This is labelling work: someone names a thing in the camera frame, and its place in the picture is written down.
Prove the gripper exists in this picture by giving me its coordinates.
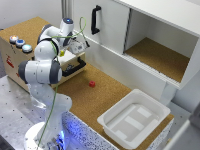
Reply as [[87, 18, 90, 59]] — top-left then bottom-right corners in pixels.
[[69, 38, 89, 54]]

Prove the wooden drawer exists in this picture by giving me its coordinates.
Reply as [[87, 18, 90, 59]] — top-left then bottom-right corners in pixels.
[[53, 48, 88, 89]]

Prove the wooden drawer box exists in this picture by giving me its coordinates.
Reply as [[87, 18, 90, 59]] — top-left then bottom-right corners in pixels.
[[0, 16, 69, 93]]

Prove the white sliding door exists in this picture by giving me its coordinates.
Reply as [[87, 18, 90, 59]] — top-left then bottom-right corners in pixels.
[[72, 0, 131, 56]]

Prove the pink block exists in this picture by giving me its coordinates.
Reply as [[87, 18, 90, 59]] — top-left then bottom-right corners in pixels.
[[88, 80, 97, 88]]

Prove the green button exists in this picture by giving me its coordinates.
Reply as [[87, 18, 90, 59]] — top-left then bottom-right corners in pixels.
[[21, 43, 34, 54]]

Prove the blue button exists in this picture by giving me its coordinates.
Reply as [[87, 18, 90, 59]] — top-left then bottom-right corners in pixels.
[[15, 38, 26, 48]]

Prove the red button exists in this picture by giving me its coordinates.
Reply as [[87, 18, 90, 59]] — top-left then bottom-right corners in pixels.
[[8, 35, 19, 45]]

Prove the white cabinet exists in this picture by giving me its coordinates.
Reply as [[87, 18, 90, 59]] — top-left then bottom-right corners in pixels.
[[61, 0, 200, 108]]

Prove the white plastic box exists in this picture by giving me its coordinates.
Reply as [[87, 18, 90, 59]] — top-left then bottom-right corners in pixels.
[[96, 88, 172, 150]]

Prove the black drawer handle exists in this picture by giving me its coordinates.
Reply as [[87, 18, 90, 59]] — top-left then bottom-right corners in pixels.
[[61, 56, 87, 78]]

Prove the black door handle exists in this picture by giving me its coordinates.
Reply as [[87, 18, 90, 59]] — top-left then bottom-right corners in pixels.
[[90, 4, 102, 36]]

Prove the green cable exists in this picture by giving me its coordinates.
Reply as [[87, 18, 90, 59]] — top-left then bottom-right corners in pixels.
[[35, 16, 89, 150]]

